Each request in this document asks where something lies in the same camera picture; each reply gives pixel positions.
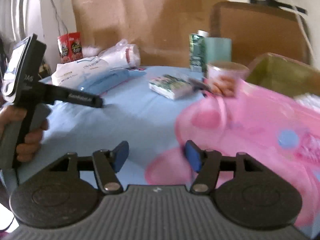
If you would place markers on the brown woven chair back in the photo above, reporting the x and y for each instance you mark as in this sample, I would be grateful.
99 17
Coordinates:
257 30

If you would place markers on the white fluffy cotton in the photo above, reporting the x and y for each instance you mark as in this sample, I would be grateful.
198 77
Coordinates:
90 50

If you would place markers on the dark brown stick packet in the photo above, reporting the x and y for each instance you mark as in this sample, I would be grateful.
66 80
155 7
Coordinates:
198 84

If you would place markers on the pink biscuit tin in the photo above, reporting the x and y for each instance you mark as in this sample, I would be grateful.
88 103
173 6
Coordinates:
250 130

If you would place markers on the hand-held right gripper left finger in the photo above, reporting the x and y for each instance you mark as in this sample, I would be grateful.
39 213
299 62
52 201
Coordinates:
120 156

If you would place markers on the white fluffy cloth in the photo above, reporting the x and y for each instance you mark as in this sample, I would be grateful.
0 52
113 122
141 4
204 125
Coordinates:
308 100

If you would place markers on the blue translucent pouch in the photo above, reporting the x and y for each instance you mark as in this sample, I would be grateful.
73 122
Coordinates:
105 80

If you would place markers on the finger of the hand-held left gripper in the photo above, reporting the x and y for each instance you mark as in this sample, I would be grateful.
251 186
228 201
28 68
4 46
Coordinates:
98 102

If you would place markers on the person's left hand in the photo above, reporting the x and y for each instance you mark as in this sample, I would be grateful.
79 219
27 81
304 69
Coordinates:
30 142

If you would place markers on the clear bag of cotton pads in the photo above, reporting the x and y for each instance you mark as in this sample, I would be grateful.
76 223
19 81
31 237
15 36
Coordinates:
120 55

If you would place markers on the white tissue pack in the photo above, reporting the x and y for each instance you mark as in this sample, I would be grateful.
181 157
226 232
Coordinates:
75 71

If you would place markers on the green drink carton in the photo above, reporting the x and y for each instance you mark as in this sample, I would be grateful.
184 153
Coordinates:
197 52

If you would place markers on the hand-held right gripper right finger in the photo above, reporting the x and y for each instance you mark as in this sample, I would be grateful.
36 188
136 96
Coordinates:
193 156

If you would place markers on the black tape cross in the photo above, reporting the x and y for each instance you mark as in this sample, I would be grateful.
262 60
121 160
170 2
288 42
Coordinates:
277 1

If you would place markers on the green print tissue pack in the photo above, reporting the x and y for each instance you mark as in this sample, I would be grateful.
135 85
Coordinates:
170 86

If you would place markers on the red snack box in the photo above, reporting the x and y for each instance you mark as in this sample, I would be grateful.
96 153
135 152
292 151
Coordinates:
69 47

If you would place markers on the round snack can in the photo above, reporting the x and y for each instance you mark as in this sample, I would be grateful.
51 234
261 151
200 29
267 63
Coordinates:
225 78

